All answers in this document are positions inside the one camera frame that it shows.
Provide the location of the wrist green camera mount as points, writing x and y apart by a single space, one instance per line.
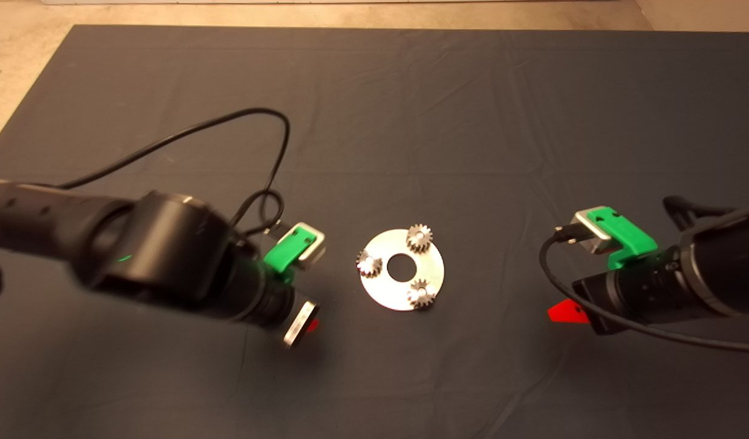
627 235
286 253

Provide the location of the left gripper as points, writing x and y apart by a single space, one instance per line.
298 326

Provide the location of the dark grey table cloth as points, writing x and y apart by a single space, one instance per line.
374 122

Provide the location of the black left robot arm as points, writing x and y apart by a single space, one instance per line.
155 250

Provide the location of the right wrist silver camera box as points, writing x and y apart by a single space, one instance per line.
590 235

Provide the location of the steel planetary gear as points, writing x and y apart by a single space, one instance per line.
365 268
429 299
414 242

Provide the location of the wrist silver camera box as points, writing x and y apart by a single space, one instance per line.
590 235
313 250

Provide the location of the left wrist green camera mount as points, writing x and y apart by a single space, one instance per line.
286 253

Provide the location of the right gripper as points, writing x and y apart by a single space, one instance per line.
596 305

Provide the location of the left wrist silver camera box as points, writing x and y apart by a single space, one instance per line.
313 250

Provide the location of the right wrist green camera mount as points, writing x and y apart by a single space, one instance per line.
627 235

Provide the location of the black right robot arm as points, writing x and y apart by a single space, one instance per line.
715 268

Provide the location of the round metal carrier plate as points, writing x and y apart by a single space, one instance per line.
389 292

